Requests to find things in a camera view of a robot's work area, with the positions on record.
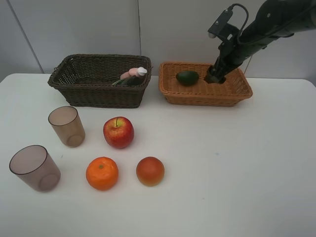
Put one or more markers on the brown translucent plastic cup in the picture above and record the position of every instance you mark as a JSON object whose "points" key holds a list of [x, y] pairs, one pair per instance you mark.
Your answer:
{"points": [[67, 125]]}

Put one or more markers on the dark green pump bottle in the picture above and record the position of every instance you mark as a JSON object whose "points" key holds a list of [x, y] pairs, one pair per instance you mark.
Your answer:
{"points": [[129, 81]]}

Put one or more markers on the red yellow apple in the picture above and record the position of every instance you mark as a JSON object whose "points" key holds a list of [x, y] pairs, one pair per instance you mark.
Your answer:
{"points": [[118, 132]]}

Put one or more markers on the pink spray bottle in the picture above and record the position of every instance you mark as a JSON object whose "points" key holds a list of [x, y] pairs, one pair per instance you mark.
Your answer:
{"points": [[138, 72]]}

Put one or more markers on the purple translucent plastic cup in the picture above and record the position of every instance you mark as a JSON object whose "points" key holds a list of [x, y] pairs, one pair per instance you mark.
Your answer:
{"points": [[34, 166]]}

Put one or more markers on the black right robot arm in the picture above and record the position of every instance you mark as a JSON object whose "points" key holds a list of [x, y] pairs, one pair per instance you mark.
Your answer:
{"points": [[275, 19]]}

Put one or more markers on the orange mandarin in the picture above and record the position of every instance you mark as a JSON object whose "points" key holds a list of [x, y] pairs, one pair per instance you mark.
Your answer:
{"points": [[102, 173]]}

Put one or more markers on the light orange wicker basket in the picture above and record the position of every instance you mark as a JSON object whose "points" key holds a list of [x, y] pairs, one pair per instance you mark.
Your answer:
{"points": [[234, 90]]}

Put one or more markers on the dark brown wicker basket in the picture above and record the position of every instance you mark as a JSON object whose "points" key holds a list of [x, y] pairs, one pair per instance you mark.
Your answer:
{"points": [[87, 80]]}

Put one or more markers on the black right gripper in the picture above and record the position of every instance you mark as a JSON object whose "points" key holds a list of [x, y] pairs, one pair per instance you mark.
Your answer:
{"points": [[231, 56]]}

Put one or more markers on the red orange round fruit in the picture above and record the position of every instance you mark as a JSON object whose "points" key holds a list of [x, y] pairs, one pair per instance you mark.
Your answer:
{"points": [[150, 171]]}

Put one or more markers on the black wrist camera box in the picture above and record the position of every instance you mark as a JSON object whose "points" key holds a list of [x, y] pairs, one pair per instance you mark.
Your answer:
{"points": [[221, 28]]}

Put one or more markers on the halved avocado with pit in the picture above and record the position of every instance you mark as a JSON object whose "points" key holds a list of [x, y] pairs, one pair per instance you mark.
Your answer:
{"points": [[187, 78]]}

